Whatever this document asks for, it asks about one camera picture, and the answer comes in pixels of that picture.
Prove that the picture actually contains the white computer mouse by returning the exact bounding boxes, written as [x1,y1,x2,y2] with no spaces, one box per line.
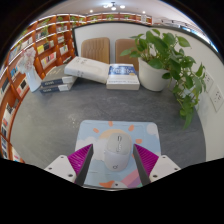
[103,133,133,173]

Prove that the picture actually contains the tan upholstered chair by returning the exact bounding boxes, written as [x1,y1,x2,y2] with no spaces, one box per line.
[80,36,111,65]
[115,38,141,66]

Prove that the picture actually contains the pastel sun print mouse pad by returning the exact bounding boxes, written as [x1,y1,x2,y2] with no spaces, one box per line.
[74,119,163,190]

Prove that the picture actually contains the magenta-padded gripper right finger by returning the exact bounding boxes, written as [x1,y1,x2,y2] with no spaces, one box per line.
[132,143,182,186]

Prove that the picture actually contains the green potted plant white pot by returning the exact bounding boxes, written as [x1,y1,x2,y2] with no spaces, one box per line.
[119,28,207,131]

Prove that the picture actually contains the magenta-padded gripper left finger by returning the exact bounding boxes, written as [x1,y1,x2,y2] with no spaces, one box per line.
[43,143,94,187]

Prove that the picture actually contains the white book with blue cover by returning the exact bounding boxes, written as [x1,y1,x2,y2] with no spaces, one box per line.
[105,63,141,91]

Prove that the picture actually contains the dark hardcover book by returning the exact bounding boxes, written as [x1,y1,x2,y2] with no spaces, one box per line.
[40,63,78,88]
[39,81,75,94]

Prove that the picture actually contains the orange wooden bookshelf unit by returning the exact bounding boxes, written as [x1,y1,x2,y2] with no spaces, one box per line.
[0,12,153,164]

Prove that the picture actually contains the ceiling spot lights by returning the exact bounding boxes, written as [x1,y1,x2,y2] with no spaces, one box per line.
[102,1,127,12]

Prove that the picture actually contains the pink and white flower bouquet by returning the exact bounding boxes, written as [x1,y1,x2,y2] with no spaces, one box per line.
[16,46,37,75]

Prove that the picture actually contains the thick white book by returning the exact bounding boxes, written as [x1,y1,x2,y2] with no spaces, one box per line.
[63,55,111,85]

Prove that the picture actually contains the white wall outlet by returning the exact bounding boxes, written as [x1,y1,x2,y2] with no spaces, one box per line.
[209,84,224,113]
[202,69,215,93]

